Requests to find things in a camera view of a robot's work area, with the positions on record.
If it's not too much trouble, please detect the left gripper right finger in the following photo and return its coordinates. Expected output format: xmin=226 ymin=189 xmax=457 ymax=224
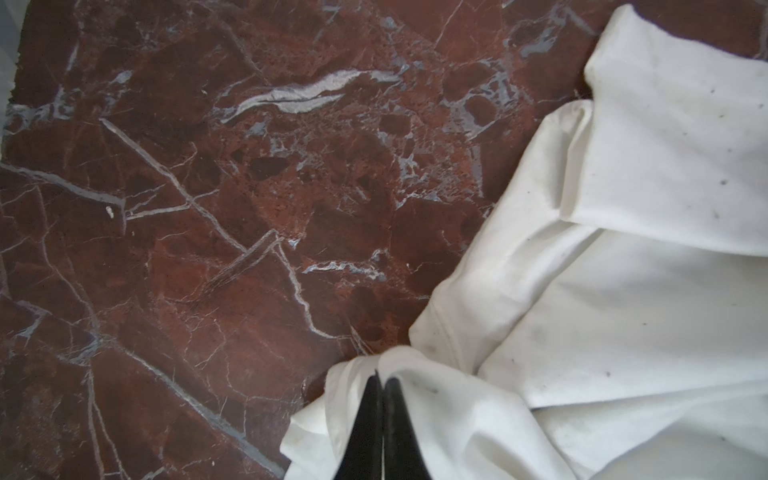
xmin=383 ymin=378 xmax=432 ymax=480

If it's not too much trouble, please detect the white printed t-shirt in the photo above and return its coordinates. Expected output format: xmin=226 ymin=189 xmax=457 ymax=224
xmin=280 ymin=5 xmax=767 ymax=479

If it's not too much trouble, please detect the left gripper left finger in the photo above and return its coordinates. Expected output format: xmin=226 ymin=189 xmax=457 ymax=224
xmin=334 ymin=372 xmax=383 ymax=480

